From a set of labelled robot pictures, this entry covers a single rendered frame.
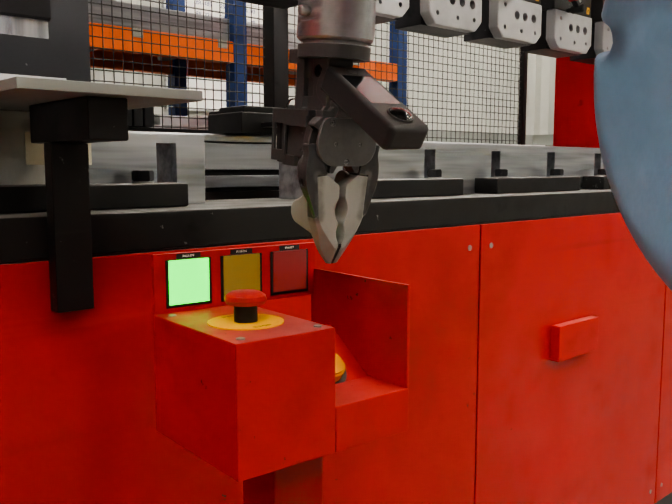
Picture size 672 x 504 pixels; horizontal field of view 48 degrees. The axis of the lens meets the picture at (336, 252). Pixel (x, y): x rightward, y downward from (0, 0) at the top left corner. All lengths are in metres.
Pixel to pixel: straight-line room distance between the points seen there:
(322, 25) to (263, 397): 0.34
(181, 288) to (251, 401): 0.17
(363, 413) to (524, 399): 0.78
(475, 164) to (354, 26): 0.80
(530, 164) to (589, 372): 0.45
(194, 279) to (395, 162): 0.62
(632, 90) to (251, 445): 0.52
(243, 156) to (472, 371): 0.57
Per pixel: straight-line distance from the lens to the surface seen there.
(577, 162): 1.79
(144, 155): 1.01
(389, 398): 0.75
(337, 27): 0.72
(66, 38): 1.57
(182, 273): 0.77
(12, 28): 0.99
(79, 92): 0.71
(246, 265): 0.80
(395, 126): 0.66
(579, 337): 1.58
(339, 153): 0.72
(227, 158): 1.39
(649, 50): 0.20
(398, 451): 1.23
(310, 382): 0.68
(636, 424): 1.92
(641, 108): 0.20
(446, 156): 1.41
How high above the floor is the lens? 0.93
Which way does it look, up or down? 6 degrees down
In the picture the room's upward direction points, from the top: straight up
